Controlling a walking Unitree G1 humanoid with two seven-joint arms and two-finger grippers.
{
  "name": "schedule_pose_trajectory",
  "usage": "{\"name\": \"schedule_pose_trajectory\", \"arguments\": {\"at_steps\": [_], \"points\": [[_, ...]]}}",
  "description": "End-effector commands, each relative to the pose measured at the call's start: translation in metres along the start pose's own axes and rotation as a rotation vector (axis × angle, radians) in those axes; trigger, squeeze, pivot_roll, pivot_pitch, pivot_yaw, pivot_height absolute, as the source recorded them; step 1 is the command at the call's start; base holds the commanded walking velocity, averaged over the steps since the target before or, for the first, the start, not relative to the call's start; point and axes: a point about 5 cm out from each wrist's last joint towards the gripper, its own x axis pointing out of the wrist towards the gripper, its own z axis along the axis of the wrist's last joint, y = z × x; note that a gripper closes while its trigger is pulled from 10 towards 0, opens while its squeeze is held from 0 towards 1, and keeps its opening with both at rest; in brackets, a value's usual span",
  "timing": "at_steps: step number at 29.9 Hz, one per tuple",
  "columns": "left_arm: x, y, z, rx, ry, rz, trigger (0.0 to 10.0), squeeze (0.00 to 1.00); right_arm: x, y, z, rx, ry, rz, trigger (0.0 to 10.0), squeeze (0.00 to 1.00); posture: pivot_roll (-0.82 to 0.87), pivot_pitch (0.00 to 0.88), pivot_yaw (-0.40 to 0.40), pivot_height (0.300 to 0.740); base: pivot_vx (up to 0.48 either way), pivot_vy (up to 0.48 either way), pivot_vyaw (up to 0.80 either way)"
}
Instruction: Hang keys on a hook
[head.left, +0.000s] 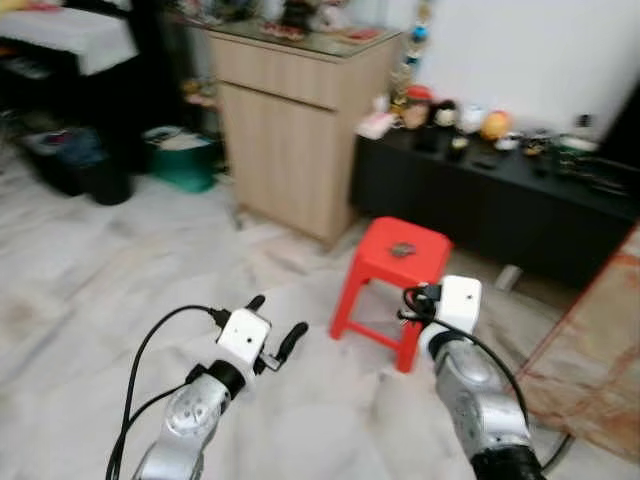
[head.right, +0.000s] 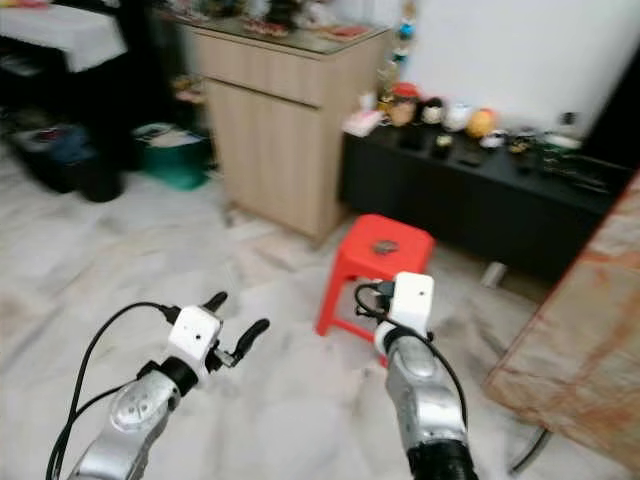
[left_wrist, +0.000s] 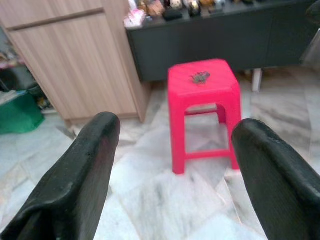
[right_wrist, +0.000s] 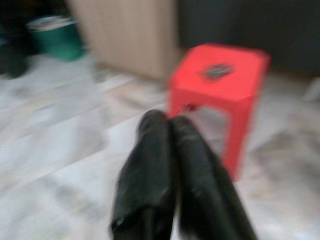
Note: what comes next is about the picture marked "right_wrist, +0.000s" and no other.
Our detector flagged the green container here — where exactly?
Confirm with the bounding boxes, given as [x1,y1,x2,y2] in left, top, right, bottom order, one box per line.
[26,15,86,63]

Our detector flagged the light wooden cabinet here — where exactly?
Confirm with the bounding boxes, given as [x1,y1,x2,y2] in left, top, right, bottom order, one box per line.
[65,0,183,81]

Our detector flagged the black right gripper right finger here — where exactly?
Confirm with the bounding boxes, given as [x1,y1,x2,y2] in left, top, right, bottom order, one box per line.
[170,115,258,240]

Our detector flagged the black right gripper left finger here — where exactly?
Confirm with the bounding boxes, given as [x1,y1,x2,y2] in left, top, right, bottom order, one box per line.
[108,109,177,240]

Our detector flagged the black TV console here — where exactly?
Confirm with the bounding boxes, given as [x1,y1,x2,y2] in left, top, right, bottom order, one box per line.
[176,0,320,76]

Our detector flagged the red plastic stool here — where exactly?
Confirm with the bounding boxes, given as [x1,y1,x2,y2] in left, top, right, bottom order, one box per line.
[166,42,273,181]

